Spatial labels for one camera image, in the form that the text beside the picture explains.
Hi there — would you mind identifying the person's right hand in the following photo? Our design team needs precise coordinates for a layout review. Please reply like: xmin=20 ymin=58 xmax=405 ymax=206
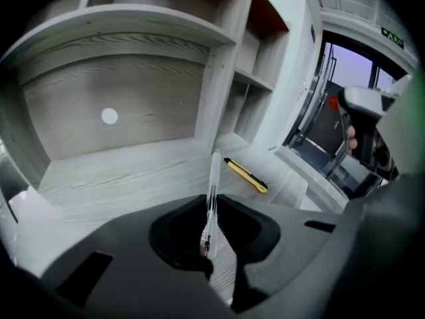
xmin=344 ymin=124 xmax=359 ymax=158

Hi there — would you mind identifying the dark glass door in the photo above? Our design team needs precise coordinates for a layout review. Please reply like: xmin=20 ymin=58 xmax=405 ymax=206
xmin=282 ymin=30 xmax=409 ymax=199

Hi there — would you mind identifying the grey wooden desk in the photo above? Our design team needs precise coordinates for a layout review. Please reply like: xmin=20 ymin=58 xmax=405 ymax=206
xmin=8 ymin=133 xmax=349 ymax=307

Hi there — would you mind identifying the grey wooden shelf unit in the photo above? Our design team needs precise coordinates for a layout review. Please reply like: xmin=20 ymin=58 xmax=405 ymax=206
xmin=0 ymin=0 xmax=292 ymax=205

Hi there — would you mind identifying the white panelled door surround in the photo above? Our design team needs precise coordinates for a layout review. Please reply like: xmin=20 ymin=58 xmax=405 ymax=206
xmin=313 ymin=0 xmax=418 ymax=45

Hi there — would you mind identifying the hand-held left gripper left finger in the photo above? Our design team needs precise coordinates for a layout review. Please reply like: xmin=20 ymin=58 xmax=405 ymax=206
xmin=39 ymin=193 xmax=235 ymax=319

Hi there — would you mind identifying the yellow black utility knife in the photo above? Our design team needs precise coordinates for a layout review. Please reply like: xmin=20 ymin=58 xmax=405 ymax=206
xmin=223 ymin=157 xmax=269 ymax=194

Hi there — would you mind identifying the green exit sign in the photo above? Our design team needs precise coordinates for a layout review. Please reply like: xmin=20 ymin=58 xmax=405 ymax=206
xmin=381 ymin=27 xmax=405 ymax=49

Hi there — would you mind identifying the white round cable cap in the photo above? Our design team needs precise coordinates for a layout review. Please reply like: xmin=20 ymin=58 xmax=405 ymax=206
xmin=101 ymin=107 xmax=120 ymax=125

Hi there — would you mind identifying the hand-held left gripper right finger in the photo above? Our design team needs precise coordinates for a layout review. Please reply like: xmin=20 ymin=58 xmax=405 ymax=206
xmin=215 ymin=193 xmax=348 ymax=319

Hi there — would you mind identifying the silver pen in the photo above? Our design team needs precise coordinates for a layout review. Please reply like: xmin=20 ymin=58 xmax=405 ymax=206
xmin=199 ymin=150 xmax=222 ymax=259

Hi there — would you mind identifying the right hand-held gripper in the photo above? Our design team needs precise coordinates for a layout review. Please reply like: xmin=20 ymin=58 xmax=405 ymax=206
xmin=336 ymin=84 xmax=399 ymax=183

